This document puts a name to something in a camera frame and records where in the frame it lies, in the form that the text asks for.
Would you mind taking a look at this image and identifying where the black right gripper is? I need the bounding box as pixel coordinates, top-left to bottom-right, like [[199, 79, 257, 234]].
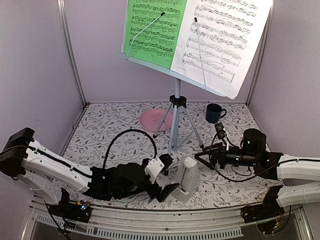
[[194, 142, 258, 171]]

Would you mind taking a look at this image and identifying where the white metronome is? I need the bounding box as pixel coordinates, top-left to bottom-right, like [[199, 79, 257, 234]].
[[171, 157, 200, 203]]

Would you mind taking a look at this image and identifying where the grey perforated music stand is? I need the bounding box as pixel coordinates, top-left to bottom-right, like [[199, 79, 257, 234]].
[[118, 0, 273, 156]]

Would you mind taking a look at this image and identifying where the white sheet music paper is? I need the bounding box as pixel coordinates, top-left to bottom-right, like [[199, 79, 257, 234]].
[[170, 0, 273, 100]]

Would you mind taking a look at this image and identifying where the green sheet music paper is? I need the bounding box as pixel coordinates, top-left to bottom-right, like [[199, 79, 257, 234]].
[[122, 0, 187, 69]]

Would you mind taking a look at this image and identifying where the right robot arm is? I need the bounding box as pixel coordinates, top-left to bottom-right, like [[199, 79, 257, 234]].
[[194, 128, 320, 218]]

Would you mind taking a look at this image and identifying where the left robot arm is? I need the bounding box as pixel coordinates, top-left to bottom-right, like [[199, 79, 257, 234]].
[[0, 127, 179, 217]]

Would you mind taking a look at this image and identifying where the dark blue cup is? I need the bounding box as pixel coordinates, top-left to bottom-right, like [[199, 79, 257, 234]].
[[205, 103, 227, 124]]

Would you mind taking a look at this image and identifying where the pink plastic plate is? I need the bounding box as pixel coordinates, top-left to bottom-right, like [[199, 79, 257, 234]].
[[139, 108, 173, 133]]

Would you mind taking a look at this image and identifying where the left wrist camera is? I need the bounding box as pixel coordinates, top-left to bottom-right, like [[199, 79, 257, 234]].
[[144, 153, 173, 184]]

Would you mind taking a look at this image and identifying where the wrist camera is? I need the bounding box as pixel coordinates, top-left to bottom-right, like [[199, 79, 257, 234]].
[[144, 153, 173, 184], [214, 122, 230, 151]]

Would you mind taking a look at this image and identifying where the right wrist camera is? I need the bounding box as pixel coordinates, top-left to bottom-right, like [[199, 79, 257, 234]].
[[214, 122, 230, 151]]

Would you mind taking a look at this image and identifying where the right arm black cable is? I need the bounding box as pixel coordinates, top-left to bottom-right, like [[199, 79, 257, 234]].
[[208, 133, 301, 183]]

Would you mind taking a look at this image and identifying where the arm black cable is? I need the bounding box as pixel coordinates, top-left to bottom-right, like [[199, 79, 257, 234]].
[[208, 133, 301, 183], [102, 128, 158, 171]]

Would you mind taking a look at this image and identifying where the front aluminium rail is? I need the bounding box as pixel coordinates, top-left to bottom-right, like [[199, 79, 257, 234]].
[[21, 188, 316, 240]]

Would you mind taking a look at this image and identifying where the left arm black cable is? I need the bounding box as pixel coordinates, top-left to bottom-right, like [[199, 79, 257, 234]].
[[102, 128, 158, 171]]

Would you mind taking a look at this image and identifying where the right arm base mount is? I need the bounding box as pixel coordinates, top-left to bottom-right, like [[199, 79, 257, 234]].
[[240, 185, 285, 235]]

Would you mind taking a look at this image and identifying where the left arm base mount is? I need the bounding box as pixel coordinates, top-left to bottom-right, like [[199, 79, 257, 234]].
[[48, 188, 92, 223]]

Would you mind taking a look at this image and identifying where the right aluminium frame post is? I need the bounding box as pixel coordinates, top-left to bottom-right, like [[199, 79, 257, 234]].
[[245, 0, 275, 108]]

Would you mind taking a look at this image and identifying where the aluminium frame post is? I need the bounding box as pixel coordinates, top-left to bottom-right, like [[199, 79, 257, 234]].
[[56, 0, 87, 109], [245, 0, 275, 108]]

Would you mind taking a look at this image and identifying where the left aluminium frame post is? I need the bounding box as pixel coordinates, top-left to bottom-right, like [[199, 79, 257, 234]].
[[56, 0, 87, 109]]

